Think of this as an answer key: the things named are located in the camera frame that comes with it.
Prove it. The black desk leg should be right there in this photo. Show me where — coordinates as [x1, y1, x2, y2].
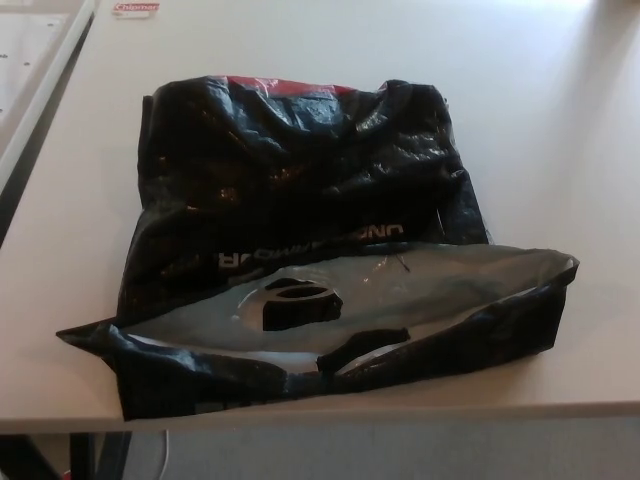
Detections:
[73, 430, 134, 480]

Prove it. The red white Chipman sticker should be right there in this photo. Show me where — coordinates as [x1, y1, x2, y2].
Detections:
[112, 0, 161, 17]

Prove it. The white perforated panel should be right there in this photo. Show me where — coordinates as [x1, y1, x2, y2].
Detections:
[0, 0, 77, 132]

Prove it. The black Under Armour plastic bag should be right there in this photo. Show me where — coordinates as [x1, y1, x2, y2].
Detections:
[55, 73, 581, 422]

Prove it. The white adjacent desk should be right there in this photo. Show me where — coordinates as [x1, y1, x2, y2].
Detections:
[0, 0, 97, 194]

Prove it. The white cable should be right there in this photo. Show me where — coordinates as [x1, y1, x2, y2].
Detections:
[157, 430, 172, 480]

